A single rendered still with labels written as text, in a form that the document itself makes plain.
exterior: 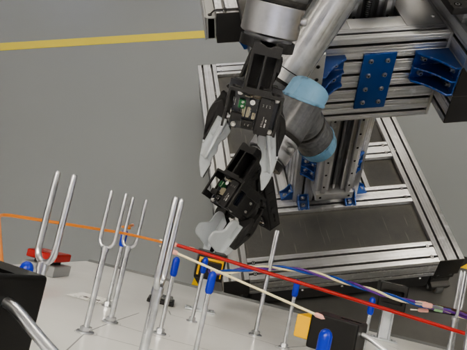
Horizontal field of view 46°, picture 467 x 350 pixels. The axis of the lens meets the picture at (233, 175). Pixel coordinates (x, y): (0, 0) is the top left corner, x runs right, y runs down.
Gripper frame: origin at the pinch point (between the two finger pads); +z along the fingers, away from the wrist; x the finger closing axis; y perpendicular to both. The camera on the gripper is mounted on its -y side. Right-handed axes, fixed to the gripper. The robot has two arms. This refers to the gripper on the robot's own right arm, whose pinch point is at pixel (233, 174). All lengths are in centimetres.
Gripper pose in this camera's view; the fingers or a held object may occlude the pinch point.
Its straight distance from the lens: 79.3
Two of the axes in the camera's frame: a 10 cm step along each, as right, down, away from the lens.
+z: -2.3, 9.1, 3.3
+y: -0.3, 3.4, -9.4
